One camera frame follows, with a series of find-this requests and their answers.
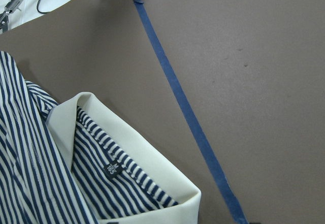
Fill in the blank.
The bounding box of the brown paper table cover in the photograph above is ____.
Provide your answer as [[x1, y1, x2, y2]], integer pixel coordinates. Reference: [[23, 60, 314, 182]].
[[1, 0, 324, 223]]

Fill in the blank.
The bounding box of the navy white striped polo shirt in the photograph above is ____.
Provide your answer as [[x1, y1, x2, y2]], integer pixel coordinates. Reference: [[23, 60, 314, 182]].
[[1, 52, 201, 223]]

